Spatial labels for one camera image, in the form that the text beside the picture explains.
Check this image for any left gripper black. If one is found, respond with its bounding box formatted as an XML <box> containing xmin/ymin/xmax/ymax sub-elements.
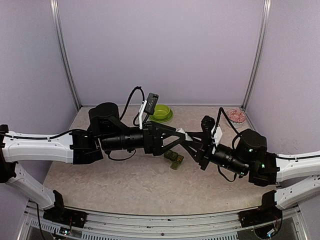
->
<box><xmin>100</xmin><ymin>121</ymin><xmax>186</xmax><ymax>157</ymax></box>

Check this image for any white pill bottle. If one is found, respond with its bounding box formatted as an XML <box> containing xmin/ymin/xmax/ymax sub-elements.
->
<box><xmin>184</xmin><ymin>132</ymin><xmax>193</xmax><ymax>142</ymax></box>

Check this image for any green weekly pill organizer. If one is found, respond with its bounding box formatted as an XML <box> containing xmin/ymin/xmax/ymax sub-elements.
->
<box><xmin>163</xmin><ymin>150</ymin><xmax>184</xmax><ymax>170</ymax></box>

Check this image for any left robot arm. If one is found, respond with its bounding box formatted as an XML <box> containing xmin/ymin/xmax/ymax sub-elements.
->
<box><xmin>0</xmin><ymin>102</ymin><xmax>186</xmax><ymax>223</ymax></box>

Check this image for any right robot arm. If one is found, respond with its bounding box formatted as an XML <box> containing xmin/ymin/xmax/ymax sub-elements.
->
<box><xmin>182</xmin><ymin>129</ymin><xmax>320</xmax><ymax>222</ymax></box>

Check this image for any green bowl with saucer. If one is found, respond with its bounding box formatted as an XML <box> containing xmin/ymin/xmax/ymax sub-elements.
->
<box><xmin>149</xmin><ymin>104</ymin><xmax>173</xmax><ymax>123</ymax></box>

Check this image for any red patterned ceramic bowl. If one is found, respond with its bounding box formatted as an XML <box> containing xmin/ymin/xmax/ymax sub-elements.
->
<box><xmin>226</xmin><ymin>109</ymin><xmax>246</xmax><ymax>129</ymax></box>

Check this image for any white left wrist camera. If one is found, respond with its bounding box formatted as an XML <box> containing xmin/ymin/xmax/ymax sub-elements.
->
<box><xmin>138</xmin><ymin>93</ymin><xmax>159</xmax><ymax>130</ymax></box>

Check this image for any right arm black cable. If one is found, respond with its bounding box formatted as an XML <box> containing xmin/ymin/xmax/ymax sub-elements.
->
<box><xmin>216</xmin><ymin>107</ymin><xmax>242</xmax><ymax>182</ymax></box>

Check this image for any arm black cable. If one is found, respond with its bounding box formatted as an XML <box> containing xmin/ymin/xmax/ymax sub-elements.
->
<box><xmin>4</xmin><ymin>86</ymin><xmax>146</xmax><ymax>141</ymax></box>
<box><xmin>216</xmin><ymin>107</ymin><xmax>242</xmax><ymax>182</ymax></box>

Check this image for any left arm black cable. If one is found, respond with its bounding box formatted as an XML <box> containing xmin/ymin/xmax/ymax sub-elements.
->
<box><xmin>4</xmin><ymin>86</ymin><xmax>146</xmax><ymax>141</ymax></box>

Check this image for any right aluminium frame post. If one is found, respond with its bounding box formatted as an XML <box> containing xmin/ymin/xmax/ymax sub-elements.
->
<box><xmin>241</xmin><ymin>0</ymin><xmax>272</xmax><ymax>112</ymax></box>

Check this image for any aluminium frame post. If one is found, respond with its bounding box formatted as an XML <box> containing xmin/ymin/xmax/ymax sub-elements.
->
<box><xmin>241</xmin><ymin>0</ymin><xmax>272</xmax><ymax>112</ymax></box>
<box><xmin>50</xmin><ymin>0</ymin><xmax>82</xmax><ymax>111</ymax></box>

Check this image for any left aluminium frame post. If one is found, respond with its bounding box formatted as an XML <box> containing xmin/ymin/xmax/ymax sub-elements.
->
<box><xmin>50</xmin><ymin>0</ymin><xmax>82</xmax><ymax>111</ymax></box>

